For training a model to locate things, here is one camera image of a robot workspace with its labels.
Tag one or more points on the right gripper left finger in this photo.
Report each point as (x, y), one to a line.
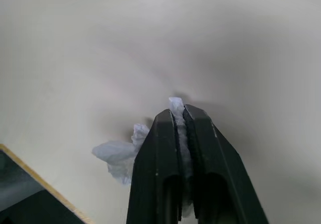
(155, 163)

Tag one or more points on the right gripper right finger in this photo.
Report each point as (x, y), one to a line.
(215, 168)

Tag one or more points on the large white paper ball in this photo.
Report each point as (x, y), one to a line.
(115, 153)

